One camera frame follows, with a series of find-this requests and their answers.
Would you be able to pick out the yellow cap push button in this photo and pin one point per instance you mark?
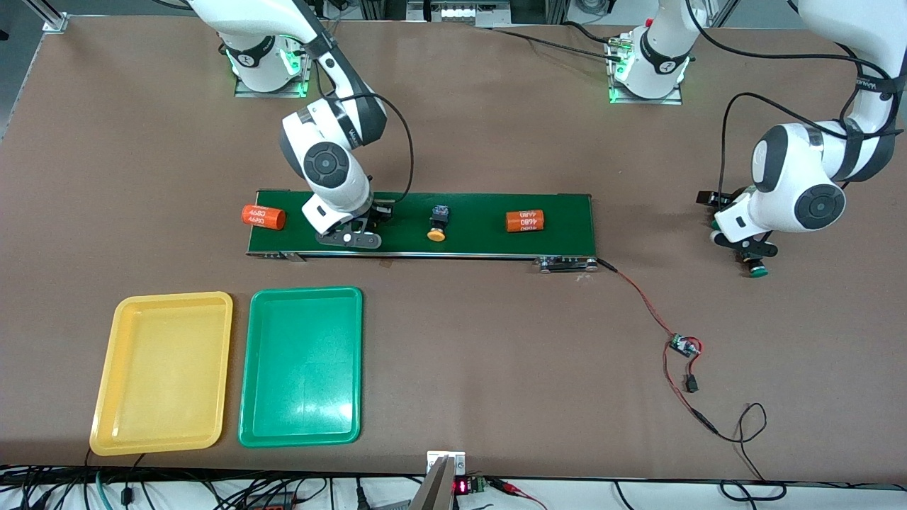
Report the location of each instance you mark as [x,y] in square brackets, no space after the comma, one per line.
[438,222]

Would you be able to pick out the red digit display module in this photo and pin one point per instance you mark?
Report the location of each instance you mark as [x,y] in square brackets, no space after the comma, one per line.
[462,486]

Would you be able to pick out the small black connector plug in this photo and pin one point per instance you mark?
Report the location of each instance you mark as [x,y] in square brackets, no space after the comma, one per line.
[691,384]

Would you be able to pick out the aluminium frame profile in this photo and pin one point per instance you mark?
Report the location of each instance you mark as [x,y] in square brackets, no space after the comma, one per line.
[53,15]

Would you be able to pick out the yellow plastic tray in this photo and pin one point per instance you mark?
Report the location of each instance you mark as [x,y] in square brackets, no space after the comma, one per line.
[163,375]

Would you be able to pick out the silver equipment box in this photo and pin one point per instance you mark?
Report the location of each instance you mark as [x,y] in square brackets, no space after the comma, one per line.
[460,13]

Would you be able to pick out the green plastic tray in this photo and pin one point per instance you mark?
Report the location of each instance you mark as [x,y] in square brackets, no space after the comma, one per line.
[301,368]

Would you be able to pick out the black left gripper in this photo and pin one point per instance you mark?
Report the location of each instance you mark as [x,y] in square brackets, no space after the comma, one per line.
[728,200]

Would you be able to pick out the silver camera mount bracket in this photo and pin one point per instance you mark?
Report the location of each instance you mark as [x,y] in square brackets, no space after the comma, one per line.
[436,489]

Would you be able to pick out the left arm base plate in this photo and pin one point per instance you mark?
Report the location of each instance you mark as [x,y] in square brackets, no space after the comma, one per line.
[645,100]

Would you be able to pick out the orange cylinder printed 4680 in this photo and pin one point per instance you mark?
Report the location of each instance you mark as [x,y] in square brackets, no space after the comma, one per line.
[263,217]
[525,222]

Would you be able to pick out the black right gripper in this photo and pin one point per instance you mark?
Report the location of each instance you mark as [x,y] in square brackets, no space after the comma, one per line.
[376,212]

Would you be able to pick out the green belt conveyor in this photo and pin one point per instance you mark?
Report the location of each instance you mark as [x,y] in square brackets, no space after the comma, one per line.
[475,212]

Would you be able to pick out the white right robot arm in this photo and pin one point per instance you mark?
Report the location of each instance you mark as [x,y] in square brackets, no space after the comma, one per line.
[354,188]

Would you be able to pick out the small motor controller board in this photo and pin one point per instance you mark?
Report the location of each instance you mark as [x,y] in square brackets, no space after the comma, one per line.
[684,346]

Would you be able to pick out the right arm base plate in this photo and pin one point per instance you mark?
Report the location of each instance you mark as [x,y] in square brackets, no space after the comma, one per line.
[310,78]

